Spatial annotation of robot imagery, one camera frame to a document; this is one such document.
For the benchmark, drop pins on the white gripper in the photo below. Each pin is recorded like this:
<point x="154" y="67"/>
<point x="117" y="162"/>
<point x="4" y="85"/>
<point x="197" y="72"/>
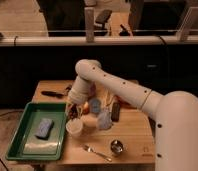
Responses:
<point x="80" y="91"/>

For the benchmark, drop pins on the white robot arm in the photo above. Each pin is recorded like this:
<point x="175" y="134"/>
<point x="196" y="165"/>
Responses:
<point x="175" y="114"/>

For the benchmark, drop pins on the purple grapes bunch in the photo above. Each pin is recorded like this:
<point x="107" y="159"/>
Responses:
<point x="73" y="112"/>

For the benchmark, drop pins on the white paper cup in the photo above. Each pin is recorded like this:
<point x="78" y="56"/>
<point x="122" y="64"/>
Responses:
<point x="74" y="127"/>

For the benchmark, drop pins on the small metal cup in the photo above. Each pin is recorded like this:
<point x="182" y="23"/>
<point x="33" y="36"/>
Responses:
<point x="116" y="147"/>

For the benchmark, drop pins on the blue gray cloth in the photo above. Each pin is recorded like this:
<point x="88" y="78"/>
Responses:
<point x="104" y="121"/>

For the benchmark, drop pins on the dark brown block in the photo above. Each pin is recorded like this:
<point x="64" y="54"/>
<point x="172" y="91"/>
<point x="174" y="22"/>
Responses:
<point x="115" y="112"/>

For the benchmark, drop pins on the blue sponge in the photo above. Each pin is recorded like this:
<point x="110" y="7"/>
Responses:
<point x="44" y="128"/>

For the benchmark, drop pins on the silver metal fork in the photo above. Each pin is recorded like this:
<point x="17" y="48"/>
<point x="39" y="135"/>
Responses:
<point x="89" y="149"/>

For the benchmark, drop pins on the green plastic tray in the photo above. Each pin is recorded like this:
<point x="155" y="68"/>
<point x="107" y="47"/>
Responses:
<point x="25" y="146"/>

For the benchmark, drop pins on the black handled knife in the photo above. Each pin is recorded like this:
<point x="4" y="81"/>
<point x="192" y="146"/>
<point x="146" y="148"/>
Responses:
<point x="56" y="94"/>

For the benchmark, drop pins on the white horizontal rail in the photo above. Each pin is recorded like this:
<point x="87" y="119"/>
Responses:
<point x="96" y="41"/>

